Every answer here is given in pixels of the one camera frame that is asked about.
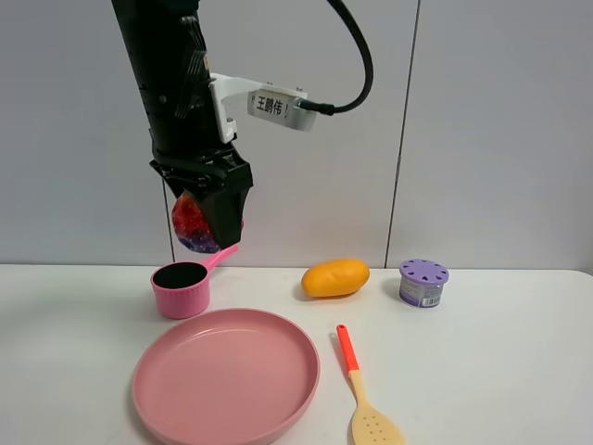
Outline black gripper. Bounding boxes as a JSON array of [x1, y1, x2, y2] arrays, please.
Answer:
[[148, 108, 253, 248]]

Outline rainbow strawberry squeeze toy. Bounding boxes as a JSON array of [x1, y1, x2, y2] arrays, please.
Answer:
[[171, 189, 224, 254]]

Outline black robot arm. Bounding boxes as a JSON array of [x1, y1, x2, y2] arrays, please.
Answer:
[[112, 0, 253, 253]]

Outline pink toy saucepan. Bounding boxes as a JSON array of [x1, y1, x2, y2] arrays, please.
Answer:
[[150, 244, 238, 320]]

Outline yellow toy mango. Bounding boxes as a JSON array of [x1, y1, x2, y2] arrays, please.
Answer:
[[301, 259, 370, 298]]

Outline large pink plate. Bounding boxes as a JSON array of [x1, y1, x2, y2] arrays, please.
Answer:
[[131, 309, 321, 444]]

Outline purple lidded air freshener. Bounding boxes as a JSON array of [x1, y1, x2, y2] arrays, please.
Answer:
[[398, 259, 449, 309]]

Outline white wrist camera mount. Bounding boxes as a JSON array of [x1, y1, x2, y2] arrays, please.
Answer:
[[208, 73, 317, 144]]

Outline black camera cable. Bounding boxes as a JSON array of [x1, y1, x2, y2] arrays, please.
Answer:
[[296, 0, 375, 117]]

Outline orange handled slotted spatula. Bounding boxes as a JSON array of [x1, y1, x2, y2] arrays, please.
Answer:
[[336, 324, 406, 445]]

